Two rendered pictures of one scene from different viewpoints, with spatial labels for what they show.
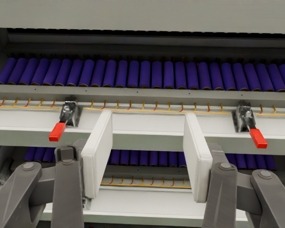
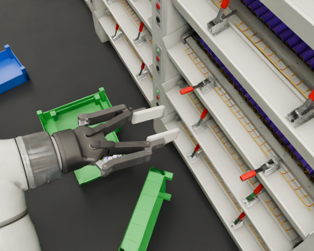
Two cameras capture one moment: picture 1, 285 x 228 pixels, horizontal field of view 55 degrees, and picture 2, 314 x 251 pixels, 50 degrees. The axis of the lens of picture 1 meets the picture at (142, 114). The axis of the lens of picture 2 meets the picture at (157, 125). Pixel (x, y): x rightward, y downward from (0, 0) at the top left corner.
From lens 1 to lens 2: 56 cm
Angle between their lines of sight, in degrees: 47
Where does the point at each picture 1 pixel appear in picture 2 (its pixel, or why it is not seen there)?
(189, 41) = not seen: hidden behind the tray
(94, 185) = (133, 121)
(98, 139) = (142, 112)
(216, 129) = (252, 156)
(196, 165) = (149, 138)
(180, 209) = (230, 179)
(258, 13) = (277, 121)
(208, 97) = (266, 138)
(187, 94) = (259, 127)
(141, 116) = (232, 115)
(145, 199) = (222, 156)
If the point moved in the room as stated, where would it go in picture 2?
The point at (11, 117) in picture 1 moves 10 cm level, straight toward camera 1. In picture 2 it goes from (188, 64) to (170, 87)
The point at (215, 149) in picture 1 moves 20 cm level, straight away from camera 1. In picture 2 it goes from (161, 141) to (261, 126)
